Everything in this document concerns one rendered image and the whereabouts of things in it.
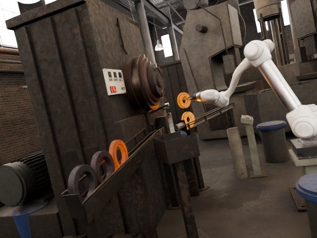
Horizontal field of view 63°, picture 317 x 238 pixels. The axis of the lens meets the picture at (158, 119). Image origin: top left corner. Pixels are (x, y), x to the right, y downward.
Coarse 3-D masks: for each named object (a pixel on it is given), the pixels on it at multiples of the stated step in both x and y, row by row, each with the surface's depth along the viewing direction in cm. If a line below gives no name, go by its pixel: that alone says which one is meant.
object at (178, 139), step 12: (156, 144) 167; (168, 144) 150; (180, 144) 152; (192, 144) 154; (156, 156) 174; (168, 156) 150; (180, 156) 152; (192, 156) 154; (180, 168) 166; (180, 180) 166; (180, 192) 166; (192, 216) 169; (192, 228) 169
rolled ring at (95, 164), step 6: (96, 156) 129; (102, 156) 133; (108, 156) 139; (96, 162) 127; (108, 162) 140; (96, 168) 126; (108, 168) 140; (114, 168) 142; (108, 174) 139; (102, 180) 129
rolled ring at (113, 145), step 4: (116, 140) 150; (120, 140) 154; (112, 144) 146; (116, 144) 148; (120, 144) 153; (124, 144) 157; (112, 148) 145; (116, 148) 147; (120, 148) 157; (124, 148) 157; (112, 152) 144; (116, 152) 146; (124, 152) 157; (112, 156) 143; (116, 156) 145; (124, 156) 157; (116, 160) 144; (124, 160) 156; (116, 164) 144; (120, 164) 154; (116, 168) 145
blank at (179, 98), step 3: (180, 93) 251; (183, 93) 251; (186, 93) 254; (180, 96) 249; (183, 96) 251; (186, 96) 254; (177, 99) 250; (180, 99) 249; (177, 102) 250; (180, 102) 249; (183, 102) 251; (186, 102) 254; (189, 102) 256; (180, 105) 250; (183, 105) 251; (186, 105) 253; (189, 105) 256
